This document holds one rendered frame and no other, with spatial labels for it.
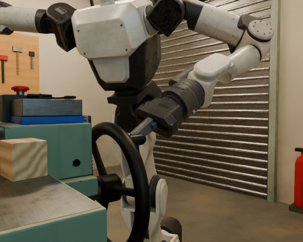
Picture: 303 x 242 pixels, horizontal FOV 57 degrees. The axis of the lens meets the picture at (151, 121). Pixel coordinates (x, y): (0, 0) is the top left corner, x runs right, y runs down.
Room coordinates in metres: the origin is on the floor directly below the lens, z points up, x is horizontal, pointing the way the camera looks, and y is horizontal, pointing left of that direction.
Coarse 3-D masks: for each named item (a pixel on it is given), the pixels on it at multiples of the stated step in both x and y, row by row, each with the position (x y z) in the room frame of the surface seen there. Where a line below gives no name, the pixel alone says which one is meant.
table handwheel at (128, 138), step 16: (96, 128) 0.61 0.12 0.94; (112, 128) 0.56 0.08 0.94; (96, 144) 0.66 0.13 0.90; (128, 144) 0.52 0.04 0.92; (96, 160) 0.63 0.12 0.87; (128, 160) 0.51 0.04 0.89; (112, 176) 0.60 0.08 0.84; (144, 176) 0.50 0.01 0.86; (112, 192) 0.57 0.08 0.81; (128, 192) 0.52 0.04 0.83; (144, 192) 0.49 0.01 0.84; (144, 208) 0.48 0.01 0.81; (144, 224) 0.49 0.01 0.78; (128, 240) 0.51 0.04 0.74
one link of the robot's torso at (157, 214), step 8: (160, 184) 1.17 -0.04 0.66; (160, 192) 1.16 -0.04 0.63; (160, 200) 1.16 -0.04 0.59; (128, 208) 1.21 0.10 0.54; (152, 208) 1.23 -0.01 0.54; (160, 208) 1.16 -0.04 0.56; (128, 216) 1.21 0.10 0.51; (152, 216) 1.17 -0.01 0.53; (160, 216) 1.17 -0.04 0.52; (128, 224) 1.22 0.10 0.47; (152, 224) 1.17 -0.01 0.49; (152, 232) 1.18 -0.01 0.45; (160, 232) 1.29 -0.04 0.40; (144, 240) 1.27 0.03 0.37; (152, 240) 1.20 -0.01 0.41; (160, 240) 1.29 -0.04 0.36
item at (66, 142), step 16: (0, 128) 0.42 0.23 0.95; (16, 128) 0.40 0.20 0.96; (32, 128) 0.42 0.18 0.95; (48, 128) 0.43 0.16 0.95; (64, 128) 0.45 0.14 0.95; (80, 128) 0.46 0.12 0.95; (48, 144) 0.43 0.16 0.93; (64, 144) 0.45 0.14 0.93; (80, 144) 0.46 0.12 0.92; (48, 160) 0.43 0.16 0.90; (64, 160) 0.45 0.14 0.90; (80, 160) 0.46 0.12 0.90; (64, 176) 0.45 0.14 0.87
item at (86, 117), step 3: (84, 117) 0.50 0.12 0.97; (87, 117) 0.50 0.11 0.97; (90, 117) 0.51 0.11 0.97; (84, 120) 0.50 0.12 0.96; (87, 120) 0.50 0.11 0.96; (90, 120) 0.51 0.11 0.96; (90, 174) 0.51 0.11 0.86; (93, 195) 0.52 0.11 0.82; (90, 198) 0.51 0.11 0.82; (93, 198) 0.52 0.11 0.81
